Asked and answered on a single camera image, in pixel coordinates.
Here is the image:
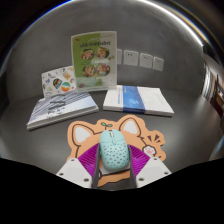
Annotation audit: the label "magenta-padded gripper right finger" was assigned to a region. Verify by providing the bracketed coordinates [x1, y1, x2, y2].
[127, 144, 172, 188]

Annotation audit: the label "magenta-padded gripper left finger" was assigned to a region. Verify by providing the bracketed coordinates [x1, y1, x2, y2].
[55, 143, 102, 189]

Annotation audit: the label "mint green computer mouse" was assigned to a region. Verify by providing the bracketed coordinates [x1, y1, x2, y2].
[99, 128, 131, 173]

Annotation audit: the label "orange corgi-shaped mouse pad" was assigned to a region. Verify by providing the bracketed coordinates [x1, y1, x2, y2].
[65, 114, 167, 186]

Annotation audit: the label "grey striped book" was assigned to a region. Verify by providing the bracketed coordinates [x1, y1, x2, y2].
[26, 90, 100, 131]

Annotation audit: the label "white book with blue band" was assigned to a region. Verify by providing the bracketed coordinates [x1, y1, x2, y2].
[102, 84, 175, 117]

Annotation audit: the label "white sticker sheet card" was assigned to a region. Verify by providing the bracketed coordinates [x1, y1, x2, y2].
[41, 65, 78, 98]

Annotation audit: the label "green menu sign stand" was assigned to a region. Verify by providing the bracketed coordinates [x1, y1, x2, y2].
[70, 30, 118, 93]

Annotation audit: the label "white wall sockets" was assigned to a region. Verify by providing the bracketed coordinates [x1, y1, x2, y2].
[115, 48, 165, 72]

